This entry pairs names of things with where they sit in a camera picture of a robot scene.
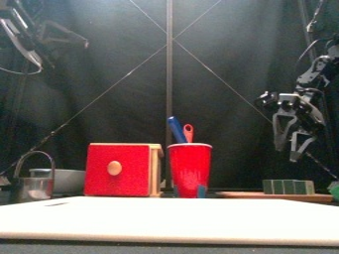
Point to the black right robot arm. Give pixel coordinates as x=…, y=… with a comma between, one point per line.
x=315, y=71

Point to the dark green toy sushi roll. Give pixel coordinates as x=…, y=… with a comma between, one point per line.
x=287, y=187

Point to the blue toy knife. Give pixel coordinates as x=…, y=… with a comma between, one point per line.
x=176, y=129

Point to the red plastic utensil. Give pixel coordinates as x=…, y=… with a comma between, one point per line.
x=188, y=132

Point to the red plastic cup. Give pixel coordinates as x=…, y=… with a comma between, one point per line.
x=190, y=168

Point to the wooden box with red drawer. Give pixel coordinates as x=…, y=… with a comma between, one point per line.
x=119, y=158

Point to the grey bowl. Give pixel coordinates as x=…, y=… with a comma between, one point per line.
x=68, y=180

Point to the small metal kettle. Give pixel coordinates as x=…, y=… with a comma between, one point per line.
x=33, y=188

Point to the vertical metal frame pole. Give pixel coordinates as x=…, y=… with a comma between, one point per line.
x=168, y=99

